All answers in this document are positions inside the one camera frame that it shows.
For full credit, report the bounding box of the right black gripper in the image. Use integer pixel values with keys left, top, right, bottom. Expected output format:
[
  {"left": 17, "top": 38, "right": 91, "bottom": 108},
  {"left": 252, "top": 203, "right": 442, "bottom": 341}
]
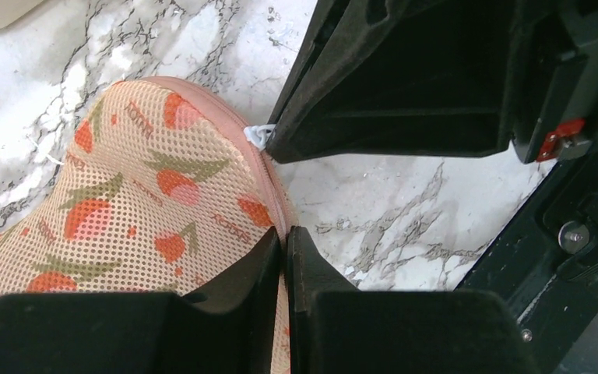
[{"left": 512, "top": 1, "right": 598, "bottom": 164}]

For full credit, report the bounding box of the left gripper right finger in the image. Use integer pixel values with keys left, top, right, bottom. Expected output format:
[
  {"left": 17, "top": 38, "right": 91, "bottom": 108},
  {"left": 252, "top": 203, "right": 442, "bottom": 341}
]
[{"left": 285, "top": 226, "right": 536, "bottom": 373}]

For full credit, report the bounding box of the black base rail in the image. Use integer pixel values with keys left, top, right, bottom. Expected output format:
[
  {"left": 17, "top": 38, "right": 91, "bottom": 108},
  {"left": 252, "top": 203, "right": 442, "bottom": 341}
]
[{"left": 459, "top": 153, "right": 598, "bottom": 373}]

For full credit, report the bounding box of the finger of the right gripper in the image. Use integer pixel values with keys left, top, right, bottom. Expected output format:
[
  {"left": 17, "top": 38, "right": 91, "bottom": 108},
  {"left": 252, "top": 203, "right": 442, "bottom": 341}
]
[{"left": 266, "top": 1, "right": 561, "bottom": 164}]

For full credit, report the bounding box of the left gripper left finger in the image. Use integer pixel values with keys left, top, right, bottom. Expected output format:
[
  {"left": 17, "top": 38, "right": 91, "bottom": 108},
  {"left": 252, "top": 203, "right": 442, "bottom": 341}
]
[{"left": 0, "top": 229, "right": 281, "bottom": 373}]

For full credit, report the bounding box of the peach floral mesh laundry bag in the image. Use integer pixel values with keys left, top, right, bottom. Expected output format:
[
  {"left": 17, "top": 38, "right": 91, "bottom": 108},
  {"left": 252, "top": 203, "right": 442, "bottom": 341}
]
[{"left": 0, "top": 77, "right": 296, "bottom": 373}]

